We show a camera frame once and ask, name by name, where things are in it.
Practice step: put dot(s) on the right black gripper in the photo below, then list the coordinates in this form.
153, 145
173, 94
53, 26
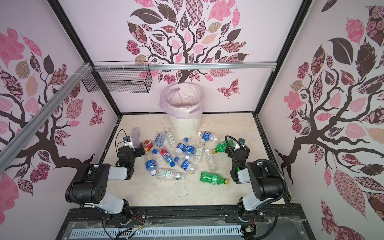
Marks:
237, 151

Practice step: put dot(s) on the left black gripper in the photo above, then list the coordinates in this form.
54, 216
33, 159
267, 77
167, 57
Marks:
137, 151

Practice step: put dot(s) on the green soda bottle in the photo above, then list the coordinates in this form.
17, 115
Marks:
213, 179
221, 147

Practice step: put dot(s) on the clear unlabelled bottle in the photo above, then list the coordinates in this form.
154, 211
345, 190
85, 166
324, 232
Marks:
135, 134

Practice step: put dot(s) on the red yellow label bottle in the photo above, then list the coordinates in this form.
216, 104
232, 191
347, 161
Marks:
148, 145

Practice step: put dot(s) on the clear bottle white cap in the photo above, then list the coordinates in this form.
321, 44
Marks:
210, 160

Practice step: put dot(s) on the green label clear bottle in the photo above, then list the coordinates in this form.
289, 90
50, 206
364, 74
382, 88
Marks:
169, 175
170, 137
199, 151

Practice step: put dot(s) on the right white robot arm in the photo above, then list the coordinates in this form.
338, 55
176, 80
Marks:
267, 182

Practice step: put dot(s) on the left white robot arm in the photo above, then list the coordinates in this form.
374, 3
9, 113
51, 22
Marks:
89, 185

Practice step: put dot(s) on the blue label bottle by bin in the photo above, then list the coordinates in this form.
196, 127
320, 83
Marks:
209, 137

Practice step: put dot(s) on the white ribbed trash bin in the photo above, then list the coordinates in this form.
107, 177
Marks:
185, 127

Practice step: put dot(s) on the Pocari Sweat blue label bottle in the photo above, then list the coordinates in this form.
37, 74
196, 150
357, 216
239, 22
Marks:
150, 163

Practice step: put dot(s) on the soda water blue label bottle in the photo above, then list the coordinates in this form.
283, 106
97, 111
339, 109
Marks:
159, 140

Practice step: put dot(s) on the Fiji red flower bottle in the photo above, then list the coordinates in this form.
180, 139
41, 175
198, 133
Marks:
167, 157

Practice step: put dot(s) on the blue label white cap bottle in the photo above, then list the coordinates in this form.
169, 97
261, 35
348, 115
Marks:
189, 152

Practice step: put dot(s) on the Pepsi blue label bottle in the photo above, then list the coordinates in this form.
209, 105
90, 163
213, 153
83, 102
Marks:
185, 164

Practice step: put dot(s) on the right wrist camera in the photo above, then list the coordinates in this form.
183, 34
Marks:
241, 142

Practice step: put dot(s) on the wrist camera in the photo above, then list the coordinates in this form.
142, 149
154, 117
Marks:
128, 142
241, 142

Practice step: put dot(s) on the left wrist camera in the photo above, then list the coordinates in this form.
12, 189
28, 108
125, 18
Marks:
128, 142

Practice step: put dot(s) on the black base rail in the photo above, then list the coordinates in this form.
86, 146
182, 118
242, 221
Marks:
227, 213

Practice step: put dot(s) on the white slotted cable duct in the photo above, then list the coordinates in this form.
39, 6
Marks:
155, 232

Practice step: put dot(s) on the black wire mesh basket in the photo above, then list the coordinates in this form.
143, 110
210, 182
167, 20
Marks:
119, 77

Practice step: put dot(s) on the back aluminium frame rail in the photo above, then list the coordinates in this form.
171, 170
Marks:
199, 66

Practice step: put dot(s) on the aluminium frame rail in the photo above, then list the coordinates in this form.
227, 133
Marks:
12, 149
199, 66

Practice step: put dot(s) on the left aluminium frame rail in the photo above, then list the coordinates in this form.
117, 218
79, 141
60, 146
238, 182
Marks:
12, 149

